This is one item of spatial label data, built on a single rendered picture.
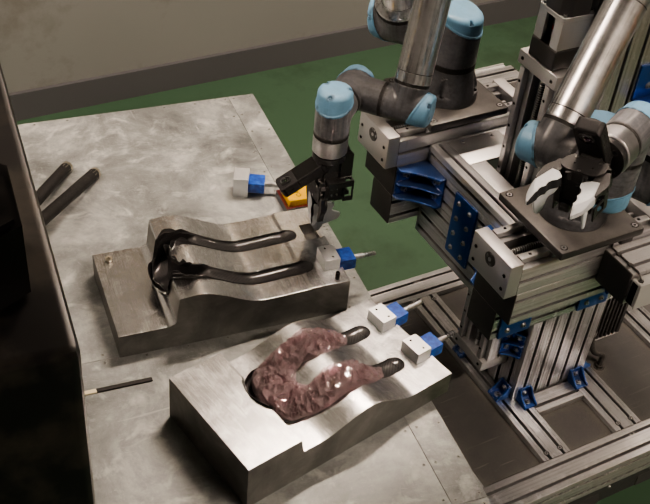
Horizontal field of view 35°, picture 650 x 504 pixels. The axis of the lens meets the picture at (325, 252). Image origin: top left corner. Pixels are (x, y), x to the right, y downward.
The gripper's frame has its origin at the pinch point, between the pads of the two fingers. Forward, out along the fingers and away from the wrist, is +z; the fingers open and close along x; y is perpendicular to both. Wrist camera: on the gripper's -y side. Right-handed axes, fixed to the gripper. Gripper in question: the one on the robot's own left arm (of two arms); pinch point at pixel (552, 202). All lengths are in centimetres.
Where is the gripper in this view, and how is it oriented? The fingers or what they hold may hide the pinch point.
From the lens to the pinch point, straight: 158.8
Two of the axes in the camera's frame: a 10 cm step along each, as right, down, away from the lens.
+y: 0.3, 8.1, 5.9
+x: -8.1, -3.3, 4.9
